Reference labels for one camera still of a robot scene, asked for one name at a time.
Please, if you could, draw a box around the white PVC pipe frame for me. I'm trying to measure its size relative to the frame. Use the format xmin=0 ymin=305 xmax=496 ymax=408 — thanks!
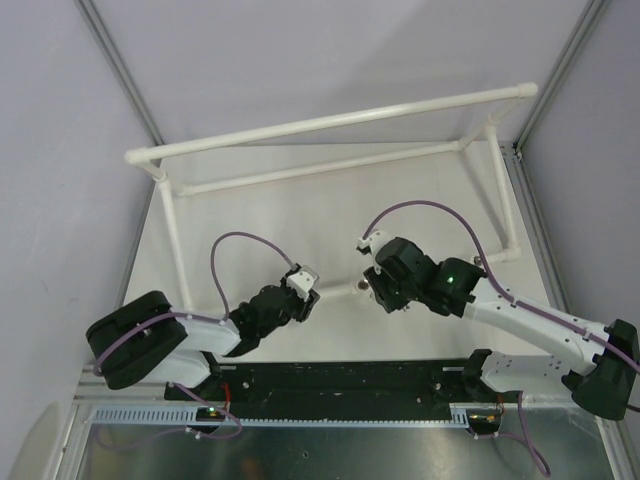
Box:
xmin=125 ymin=82 xmax=538 ymax=307

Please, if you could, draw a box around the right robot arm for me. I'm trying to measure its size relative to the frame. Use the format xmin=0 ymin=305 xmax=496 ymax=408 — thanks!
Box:
xmin=357 ymin=231 xmax=639 ymax=421

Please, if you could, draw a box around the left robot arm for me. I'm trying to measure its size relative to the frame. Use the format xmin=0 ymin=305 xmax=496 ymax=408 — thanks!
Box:
xmin=86 ymin=283 xmax=320 ymax=399

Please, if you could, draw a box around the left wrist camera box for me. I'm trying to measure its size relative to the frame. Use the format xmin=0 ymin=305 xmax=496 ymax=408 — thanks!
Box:
xmin=285 ymin=265 xmax=319 ymax=301

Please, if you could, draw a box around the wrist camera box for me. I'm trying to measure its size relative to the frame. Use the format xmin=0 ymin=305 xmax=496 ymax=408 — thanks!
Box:
xmin=285 ymin=265 xmax=319 ymax=301
xmin=356 ymin=230 xmax=390 ymax=256

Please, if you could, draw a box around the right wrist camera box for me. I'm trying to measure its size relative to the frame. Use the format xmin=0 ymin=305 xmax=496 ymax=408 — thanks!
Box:
xmin=356 ymin=230 xmax=390 ymax=256

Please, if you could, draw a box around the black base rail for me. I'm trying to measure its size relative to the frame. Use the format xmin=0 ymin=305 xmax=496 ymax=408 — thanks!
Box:
xmin=128 ymin=360 xmax=523 ymax=419

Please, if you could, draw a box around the aluminium table frame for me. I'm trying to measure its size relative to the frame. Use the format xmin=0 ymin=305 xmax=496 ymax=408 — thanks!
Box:
xmin=55 ymin=375 xmax=639 ymax=479

